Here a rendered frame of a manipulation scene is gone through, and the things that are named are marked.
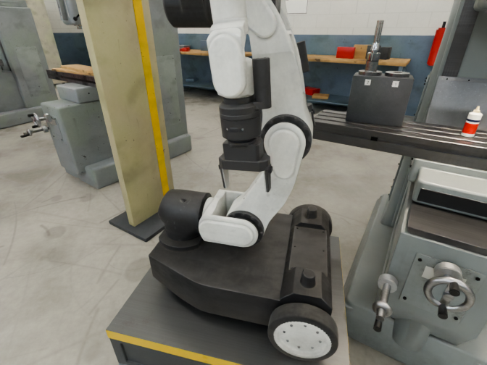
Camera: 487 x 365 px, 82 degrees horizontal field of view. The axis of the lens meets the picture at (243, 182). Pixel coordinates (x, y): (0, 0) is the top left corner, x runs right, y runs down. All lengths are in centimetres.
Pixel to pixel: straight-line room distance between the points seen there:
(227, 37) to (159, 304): 92
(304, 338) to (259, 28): 83
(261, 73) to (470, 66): 124
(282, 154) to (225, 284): 45
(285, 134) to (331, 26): 504
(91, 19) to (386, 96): 145
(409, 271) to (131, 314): 96
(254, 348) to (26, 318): 126
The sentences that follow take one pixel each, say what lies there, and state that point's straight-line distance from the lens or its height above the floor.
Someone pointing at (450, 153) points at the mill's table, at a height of 89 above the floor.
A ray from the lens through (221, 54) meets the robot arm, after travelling 56.
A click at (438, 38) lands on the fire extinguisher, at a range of 535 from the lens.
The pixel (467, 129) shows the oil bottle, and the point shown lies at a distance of 134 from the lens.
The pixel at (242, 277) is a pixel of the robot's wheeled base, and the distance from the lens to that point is 97.
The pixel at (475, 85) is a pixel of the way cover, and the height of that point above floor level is 106.
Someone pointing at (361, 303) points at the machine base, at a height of 20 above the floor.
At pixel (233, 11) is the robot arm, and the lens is 58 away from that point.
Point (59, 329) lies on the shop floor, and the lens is 178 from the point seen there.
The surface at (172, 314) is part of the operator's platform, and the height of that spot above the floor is 40.
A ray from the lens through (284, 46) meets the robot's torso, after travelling 73.
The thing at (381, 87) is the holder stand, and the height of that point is 108.
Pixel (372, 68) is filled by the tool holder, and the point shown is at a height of 114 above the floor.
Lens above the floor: 128
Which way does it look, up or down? 28 degrees down
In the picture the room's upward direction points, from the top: straight up
